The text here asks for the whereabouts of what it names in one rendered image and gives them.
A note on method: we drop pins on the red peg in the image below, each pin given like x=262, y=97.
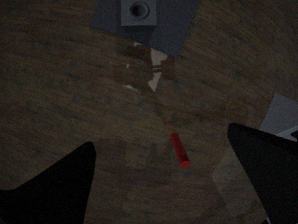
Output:
x=180, y=151

